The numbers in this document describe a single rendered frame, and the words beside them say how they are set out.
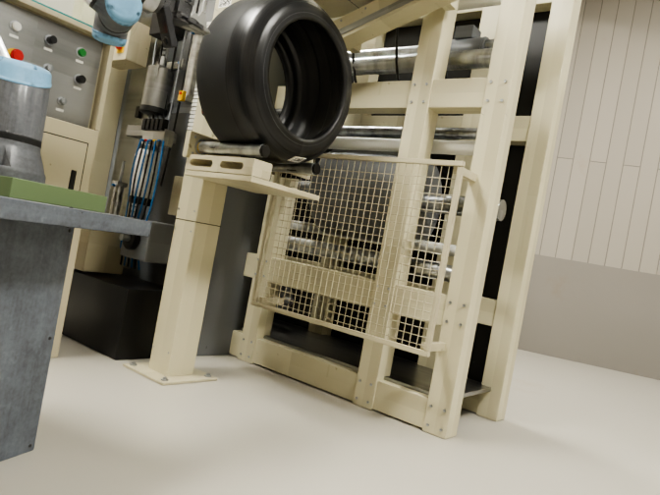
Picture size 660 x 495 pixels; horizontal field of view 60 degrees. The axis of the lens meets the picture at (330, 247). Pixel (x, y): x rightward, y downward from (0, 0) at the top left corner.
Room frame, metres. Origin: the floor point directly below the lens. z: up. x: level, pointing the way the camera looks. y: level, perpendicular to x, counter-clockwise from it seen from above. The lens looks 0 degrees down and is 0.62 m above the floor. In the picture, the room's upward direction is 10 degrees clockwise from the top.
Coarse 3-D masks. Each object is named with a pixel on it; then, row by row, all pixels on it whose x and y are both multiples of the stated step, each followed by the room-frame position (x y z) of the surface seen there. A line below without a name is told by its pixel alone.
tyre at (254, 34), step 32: (256, 0) 1.94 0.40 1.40; (288, 0) 1.94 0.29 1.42; (224, 32) 1.90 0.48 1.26; (256, 32) 1.85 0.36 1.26; (288, 32) 2.29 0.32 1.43; (320, 32) 2.23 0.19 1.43; (224, 64) 1.88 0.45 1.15; (256, 64) 1.85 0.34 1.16; (288, 64) 2.35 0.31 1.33; (320, 64) 2.33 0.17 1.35; (224, 96) 1.91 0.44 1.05; (256, 96) 1.87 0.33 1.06; (288, 96) 2.39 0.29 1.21; (320, 96) 2.37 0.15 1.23; (224, 128) 2.00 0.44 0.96; (256, 128) 1.93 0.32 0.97; (288, 128) 2.39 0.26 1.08; (320, 128) 2.33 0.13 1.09
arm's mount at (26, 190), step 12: (0, 180) 1.18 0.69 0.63; (12, 180) 1.17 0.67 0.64; (24, 180) 1.20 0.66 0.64; (0, 192) 1.18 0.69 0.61; (12, 192) 1.17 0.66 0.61; (24, 192) 1.20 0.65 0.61; (36, 192) 1.23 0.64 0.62; (48, 192) 1.26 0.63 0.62; (60, 192) 1.29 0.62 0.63; (72, 192) 1.33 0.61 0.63; (84, 192) 1.36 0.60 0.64; (60, 204) 1.30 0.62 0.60; (72, 204) 1.33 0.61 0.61; (84, 204) 1.37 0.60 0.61; (96, 204) 1.41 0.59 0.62
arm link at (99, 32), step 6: (96, 18) 1.52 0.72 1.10; (96, 24) 1.53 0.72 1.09; (96, 30) 1.53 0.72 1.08; (102, 30) 1.53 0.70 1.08; (108, 30) 1.51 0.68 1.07; (96, 36) 1.54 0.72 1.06; (102, 36) 1.53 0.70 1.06; (108, 36) 1.53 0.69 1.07; (114, 36) 1.54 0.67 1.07; (120, 36) 1.55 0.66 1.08; (126, 36) 1.58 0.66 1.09; (102, 42) 1.59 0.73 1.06; (108, 42) 1.58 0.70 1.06; (114, 42) 1.56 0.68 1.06; (120, 42) 1.56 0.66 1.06; (126, 42) 1.59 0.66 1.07
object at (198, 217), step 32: (192, 128) 2.29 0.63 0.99; (192, 192) 2.24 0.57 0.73; (224, 192) 2.30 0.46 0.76; (192, 224) 2.22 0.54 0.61; (192, 256) 2.23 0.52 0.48; (192, 288) 2.25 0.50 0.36; (160, 320) 2.27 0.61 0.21; (192, 320) 2.27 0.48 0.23; (160, 352) 2.25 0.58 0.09; (192, 352) 2.29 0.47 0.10
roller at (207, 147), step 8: (200, 144) 2.12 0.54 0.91; (208, 144) 2.09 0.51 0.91; (216, 144) 2.07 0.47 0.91; (224, 144) 2.04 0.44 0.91; (232, 144) 2.02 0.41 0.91; (240, 144) 2.00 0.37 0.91; (248, 144) 1.97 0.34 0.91; (256, 144) 1.95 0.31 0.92; (264, 144) 1.93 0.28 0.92; (200, 152) 2.14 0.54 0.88; (208, 152) 2.11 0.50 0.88; (216, 152) 2.08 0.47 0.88; (224, 152) 2.05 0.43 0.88; (232, 152) 2.02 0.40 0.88; (240, 152) 1.99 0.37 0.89; (248, 152) 1.96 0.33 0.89; (256, 152) 1.94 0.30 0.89; (264, 152) 1.94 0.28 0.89
